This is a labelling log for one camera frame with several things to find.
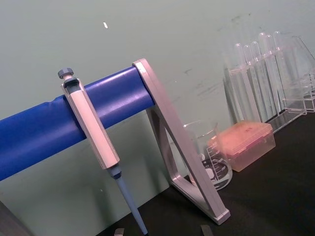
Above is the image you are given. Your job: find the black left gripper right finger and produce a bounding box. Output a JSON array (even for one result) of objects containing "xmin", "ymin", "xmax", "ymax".
[{"xmin": 200, "ymin": 224, "xmax": 213, "ymax": 236}]

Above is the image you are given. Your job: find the black table cloth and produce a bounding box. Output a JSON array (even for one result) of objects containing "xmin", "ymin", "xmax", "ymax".
[{"xmin": 108, "ymin": 112, "xmax": 315, "ymax": 236}]

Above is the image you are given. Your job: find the clear glass beaker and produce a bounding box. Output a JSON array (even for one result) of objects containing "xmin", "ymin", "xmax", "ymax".
[{"xmin": 183, "ymin": 120, "xmax": 233, "ymax": 191}]

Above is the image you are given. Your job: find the orange translucent pipette tip box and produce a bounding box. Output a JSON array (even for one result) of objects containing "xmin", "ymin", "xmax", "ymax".
[{"xmin": 207, "ymin": 121, "xmax": 276, "ymax": 173}]

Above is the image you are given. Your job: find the white and grey-blue pipette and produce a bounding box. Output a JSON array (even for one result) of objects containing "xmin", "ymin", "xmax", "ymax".
[{"xmin": 58, "ymin": 66, "xmax": 149, "ymax": 235}]

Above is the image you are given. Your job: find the grey pipette stand, blue bar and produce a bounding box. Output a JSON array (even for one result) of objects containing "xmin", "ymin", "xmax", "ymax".
[{"xmin": 0, "ymin": 58, "xmax": 231, "ymax": 236}]

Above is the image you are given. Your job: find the small clear acrylic stand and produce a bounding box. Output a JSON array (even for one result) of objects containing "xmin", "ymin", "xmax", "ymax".
[{"xmin": 301, "ymin": 70, "xmax": 315, "ymax": 111}]

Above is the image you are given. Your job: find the clear acrylic test tube rack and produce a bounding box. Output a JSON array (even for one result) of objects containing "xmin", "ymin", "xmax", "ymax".
[{"xmin": 222, "ymin": 36, "xmax": 315, "ymax": 135}]

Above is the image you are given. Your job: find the clear test tube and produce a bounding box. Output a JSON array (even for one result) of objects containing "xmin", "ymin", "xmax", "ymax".
[
  {"xmin": 257, "ymin": 32, "xmax": 274, "ymax": 118},
  {"xmin": 243, "ymin": 45, "xmax": 259, "ymax": 121},
  {"xmin": 273, "ymin": 30, "xmax": 288, "ymax": 109},
  {"xmin": 250, "ymin": 41, "xmax": 267, "ymax": 121},
  {"xmin": 265, "ymin": 34, "xmax": 281, "ymax": 116}
]

